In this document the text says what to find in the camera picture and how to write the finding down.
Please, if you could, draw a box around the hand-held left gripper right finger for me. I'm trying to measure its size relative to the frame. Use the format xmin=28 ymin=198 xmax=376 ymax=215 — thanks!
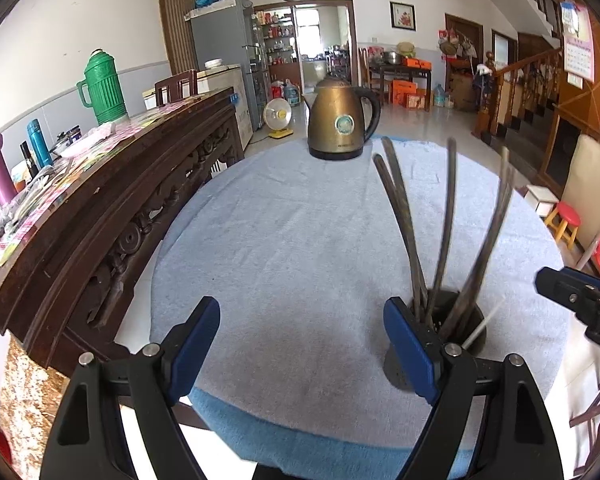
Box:
xmin=383 ymin=296 xmax=565 ymax=480

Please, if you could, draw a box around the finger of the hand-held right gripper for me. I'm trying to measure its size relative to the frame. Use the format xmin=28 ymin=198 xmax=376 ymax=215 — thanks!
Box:
xmin=536 ymin=266 xmax=600 ymax=314

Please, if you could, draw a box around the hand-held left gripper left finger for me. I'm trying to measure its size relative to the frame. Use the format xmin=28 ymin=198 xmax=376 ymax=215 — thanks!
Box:
xmin=39 ymin=296 xmax=222 ymax=480

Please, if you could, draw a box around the black utensil holder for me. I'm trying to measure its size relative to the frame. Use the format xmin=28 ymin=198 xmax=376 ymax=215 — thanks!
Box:
xmin=382 ymin=287 xmax=488 ymax=391

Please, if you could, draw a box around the white plastic spoon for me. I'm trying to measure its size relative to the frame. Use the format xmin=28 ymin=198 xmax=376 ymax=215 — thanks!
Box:
xmin=461 ymin=301 xmax=505 ymax=349

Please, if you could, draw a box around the red round stool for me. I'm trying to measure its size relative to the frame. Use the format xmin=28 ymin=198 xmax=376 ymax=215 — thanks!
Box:
xmin=545 ymin=201 xmax=583 ymax=248

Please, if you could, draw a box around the small white stool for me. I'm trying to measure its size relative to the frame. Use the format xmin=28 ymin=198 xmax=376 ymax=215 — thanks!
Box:
xmin=524 ymin=185 xmax=561 ymax=218

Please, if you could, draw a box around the beige leather sofa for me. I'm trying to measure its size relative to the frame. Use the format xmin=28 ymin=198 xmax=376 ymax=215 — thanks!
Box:
xmin=562 ymin=134 xmax=600 ymax=261

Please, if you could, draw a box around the blue-grey table cloth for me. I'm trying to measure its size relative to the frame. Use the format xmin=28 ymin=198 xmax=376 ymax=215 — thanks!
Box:
xmin=150 ymin=137 xmax=573 ymax=476

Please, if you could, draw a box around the carved wooden sideboard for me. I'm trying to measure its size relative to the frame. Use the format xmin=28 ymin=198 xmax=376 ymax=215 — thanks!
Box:
xmin=0 ymin=87 xmax=246 ymax=376

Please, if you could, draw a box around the wooden pillar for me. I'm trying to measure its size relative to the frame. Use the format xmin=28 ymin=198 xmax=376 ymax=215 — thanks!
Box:
xmin=540 ymin=0 xmax=600 ymax=201

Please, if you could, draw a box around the gold patterned cloth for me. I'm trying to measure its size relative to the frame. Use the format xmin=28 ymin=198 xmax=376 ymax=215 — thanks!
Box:
xmin=0 ymin=335 xmax=71 ymax=476

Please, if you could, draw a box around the wooden staircase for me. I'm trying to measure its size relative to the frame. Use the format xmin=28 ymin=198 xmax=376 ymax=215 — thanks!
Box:
xmin=472 ymin=0 xmax=566 ymax=171

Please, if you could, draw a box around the pink plaid table mat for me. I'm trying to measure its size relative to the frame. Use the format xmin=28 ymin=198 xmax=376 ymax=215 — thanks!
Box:
xmin=0 ymin=97 xmax=206 ymax=267

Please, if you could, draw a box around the bronze electric kettle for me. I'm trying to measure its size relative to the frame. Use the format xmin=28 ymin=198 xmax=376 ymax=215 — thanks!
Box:
xmin=301 ymin=74 xmax=382 ymax=161

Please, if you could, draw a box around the large orange box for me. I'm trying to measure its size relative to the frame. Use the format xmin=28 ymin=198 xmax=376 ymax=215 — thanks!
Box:
xmin=391 ymin=79 xmax=428 ymax=109

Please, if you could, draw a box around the yellow round heater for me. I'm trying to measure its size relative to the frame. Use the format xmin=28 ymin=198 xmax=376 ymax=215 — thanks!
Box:
xmin=262 ymin=98 xmax=294 ymax=140

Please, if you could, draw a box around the dark slim bottle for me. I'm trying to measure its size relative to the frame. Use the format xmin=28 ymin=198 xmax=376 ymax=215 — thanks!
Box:
xmin=20 ymin=141 xmax=40 ymax=178

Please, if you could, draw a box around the teal water bottle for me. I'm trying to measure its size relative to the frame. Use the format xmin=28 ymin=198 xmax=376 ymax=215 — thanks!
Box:
xmin=26 ymin=119 xmax=54 ymax=168

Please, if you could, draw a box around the brown wooden chair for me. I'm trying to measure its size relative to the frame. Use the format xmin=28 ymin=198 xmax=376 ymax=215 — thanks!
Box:
xmin=154 ymin=70 xmax=198 ymax=107

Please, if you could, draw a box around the white chest freezer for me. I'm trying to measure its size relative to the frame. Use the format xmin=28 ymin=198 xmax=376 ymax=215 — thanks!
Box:
xmin=142 ymin=64 xmax=253 ymax=151

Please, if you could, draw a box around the dark wooden side table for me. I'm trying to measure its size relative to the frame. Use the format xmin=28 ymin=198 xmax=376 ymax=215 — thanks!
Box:
xmin=367 ymin=62 xmax=433 ymax=111

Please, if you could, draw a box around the green thermos jug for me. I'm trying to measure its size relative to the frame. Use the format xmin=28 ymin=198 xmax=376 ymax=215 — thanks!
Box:
xmin=76 ymin=49 xmax=130 ymax=126

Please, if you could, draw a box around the grey refrigerator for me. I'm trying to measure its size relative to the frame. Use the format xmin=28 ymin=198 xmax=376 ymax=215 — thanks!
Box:
xmin=187 ymin=0 xmax=271 ymax=131

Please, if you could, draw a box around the framed flower picture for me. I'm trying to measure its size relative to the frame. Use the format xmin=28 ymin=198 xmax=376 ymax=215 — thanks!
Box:
xmin=390 ymin=1 xmax=417 ymax=31

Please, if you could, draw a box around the pink wall calendar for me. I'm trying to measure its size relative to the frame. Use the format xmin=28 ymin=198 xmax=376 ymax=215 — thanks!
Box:
xmin=560 ymin=1 xmax=596 ymax=83

